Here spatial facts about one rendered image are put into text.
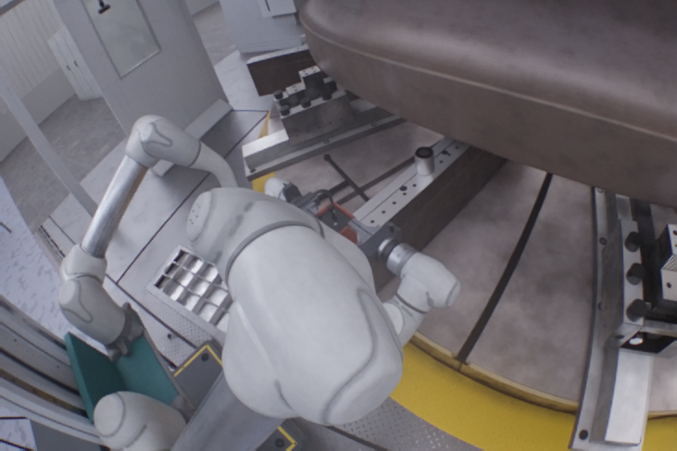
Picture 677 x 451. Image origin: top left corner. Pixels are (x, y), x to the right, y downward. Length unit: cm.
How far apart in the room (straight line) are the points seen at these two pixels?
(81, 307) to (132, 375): 27
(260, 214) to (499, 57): 98
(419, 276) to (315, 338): 61
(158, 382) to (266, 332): 83
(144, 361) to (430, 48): 147
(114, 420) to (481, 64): 141
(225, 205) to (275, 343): 17
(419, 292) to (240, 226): 57
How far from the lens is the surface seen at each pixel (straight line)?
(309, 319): 29
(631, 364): 143
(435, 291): 85
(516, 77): 116
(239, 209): 39
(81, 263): 129
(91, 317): 116
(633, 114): 115
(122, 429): 80
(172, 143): 107
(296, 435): 140
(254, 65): 330
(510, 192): 190
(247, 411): 41
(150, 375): 115
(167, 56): 389
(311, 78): 215
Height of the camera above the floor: 164
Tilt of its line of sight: 43 degrees down
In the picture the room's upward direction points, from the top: 18 degrees counter-clockwise
